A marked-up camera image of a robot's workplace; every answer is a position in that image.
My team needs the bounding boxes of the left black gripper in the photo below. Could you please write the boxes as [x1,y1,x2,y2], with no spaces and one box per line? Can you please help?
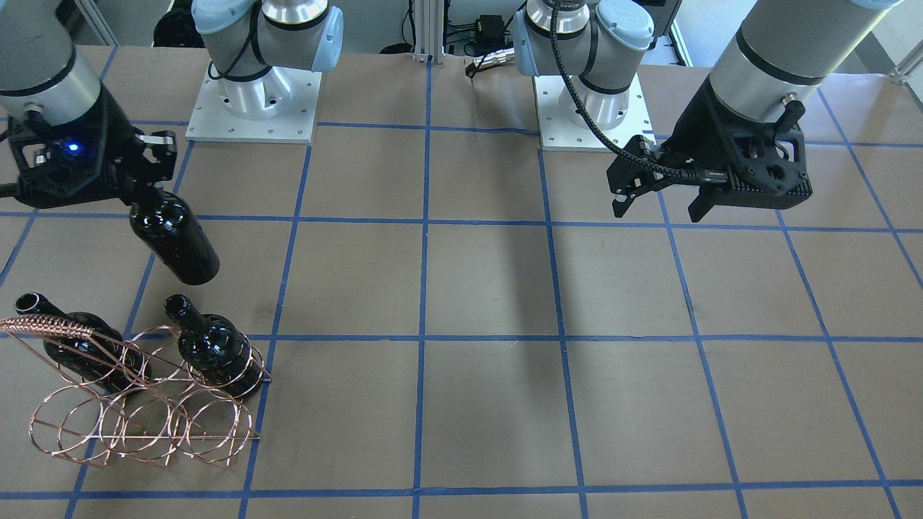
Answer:
[606,79,812,223]

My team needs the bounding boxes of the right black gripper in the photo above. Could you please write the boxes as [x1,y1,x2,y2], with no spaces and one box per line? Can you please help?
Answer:
[6,86,178,209]

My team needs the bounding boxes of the dark wine bottle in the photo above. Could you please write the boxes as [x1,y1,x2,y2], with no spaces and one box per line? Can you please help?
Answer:
[129,187,220,285]

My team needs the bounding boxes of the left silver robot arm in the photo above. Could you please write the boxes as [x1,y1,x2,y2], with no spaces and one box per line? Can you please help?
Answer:
[511,1,896,221]

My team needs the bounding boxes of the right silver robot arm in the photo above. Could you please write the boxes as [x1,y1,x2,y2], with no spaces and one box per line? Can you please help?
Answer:
[2,1,344,209]

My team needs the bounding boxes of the dark bottle in basket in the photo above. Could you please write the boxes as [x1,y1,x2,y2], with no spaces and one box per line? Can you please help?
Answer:
[14,293,151,394]
[164,293,263,399]

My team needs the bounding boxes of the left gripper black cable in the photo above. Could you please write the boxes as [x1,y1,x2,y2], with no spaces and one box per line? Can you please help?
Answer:
[549,0,725,181]

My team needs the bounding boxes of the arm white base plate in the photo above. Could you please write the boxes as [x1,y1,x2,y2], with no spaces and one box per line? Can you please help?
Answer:
[533,76,655,152]
[185,66,323,144]

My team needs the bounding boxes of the copper wire wine basket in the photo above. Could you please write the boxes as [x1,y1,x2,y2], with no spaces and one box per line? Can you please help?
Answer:
[2,315,261,466]

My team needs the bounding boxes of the aluminium frame post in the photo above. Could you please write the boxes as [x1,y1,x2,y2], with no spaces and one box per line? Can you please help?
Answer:
[409,0,447,68]

